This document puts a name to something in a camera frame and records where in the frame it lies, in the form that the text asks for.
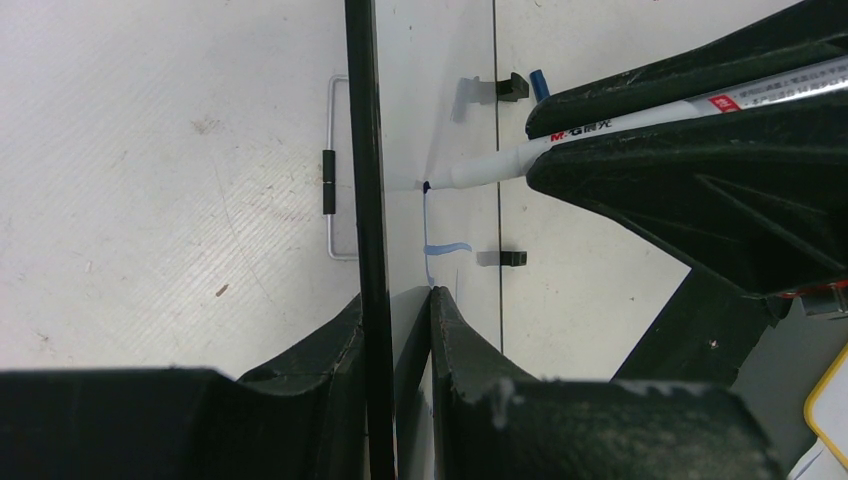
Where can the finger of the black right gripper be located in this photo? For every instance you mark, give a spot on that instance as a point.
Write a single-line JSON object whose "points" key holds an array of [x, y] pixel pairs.
{"points": [[806, 33], [758, 199]]}

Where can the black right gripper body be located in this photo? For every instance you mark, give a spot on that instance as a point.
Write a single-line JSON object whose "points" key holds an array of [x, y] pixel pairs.
{"points": [[706, 331]]}

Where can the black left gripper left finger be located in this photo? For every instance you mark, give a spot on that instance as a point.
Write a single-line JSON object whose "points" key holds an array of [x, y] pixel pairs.
{"points": [[300, 415]]}

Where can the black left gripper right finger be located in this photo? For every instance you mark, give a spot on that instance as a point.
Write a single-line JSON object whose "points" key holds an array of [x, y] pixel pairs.
{"points": [[493, 420]]}

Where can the blue whiteboard marker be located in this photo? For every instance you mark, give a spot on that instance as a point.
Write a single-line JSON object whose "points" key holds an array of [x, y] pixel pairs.
{"points": [[799, 84]]}

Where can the blue marker cap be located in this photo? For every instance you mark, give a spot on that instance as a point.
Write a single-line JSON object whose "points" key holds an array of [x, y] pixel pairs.
{"points": [[539, 85]]}

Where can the black framed whiteboard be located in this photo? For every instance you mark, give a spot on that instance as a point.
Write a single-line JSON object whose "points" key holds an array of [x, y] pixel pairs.
{"points": [[422, 89]]}

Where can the wire whiteboard kickstand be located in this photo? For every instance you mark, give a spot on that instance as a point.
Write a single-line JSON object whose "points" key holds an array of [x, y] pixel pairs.
{"points": [[329, 170]]}

